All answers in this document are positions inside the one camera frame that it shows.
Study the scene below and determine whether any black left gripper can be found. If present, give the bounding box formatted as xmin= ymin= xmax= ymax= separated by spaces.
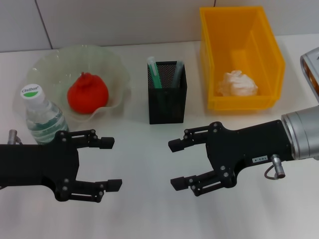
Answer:
xmin=0 ymin=128 xmax=123 ymax=204

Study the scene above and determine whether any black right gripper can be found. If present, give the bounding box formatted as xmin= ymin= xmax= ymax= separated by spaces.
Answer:
xmin=168 ymin=121 xmax=294 ymax=197

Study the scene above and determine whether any clear green-label water bottle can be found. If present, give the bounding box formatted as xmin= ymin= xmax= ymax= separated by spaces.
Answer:
xmin=20 ymin=84 xmax=70 ymax=145

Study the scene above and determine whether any silver metal pen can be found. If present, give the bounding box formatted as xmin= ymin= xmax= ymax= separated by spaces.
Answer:
xmin=170 ymin=60 xmax=184 ymax=88

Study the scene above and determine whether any mint green utility knife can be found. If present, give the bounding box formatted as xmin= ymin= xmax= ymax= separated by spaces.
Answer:
xmin=147 ymin=56 xmax=169 ymax=114

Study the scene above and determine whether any white paper ball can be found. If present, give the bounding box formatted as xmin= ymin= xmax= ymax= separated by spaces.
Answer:
xmin=216 ymin=69 xmax=259 ymax=97

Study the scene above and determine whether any black mesh pen holder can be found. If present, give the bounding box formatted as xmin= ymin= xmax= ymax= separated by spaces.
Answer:
xmin=147 ymin=60 xmax=187 ymax=124

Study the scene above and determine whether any pale green glass fruit plate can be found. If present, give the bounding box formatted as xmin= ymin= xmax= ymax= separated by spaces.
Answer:
xmin=26 ymin=44 xmax=132 ymax=123

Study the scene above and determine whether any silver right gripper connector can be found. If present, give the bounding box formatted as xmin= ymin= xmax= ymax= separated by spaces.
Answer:
xmin=271 ymin=153 xmax=286 ymax=178

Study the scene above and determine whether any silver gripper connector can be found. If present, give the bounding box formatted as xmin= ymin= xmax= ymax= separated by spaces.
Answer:
xmin=8 ymin=129 xmax=23 ymax=145
xmin=271 ymin=153 xmax=286 ymax=178

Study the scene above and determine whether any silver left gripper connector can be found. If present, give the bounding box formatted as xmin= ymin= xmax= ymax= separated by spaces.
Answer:
xmin=8 ymin=129 xmax=23 ymax=145

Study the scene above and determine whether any yellow plastic bin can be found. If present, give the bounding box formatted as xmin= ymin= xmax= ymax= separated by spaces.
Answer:
xmin=199 ymin=6 xmax=286 ymax=112

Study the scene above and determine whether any dark right gripper cable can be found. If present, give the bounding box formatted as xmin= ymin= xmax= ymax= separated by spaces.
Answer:
xmin=263 ymin=164 xmax=276 ymax=180

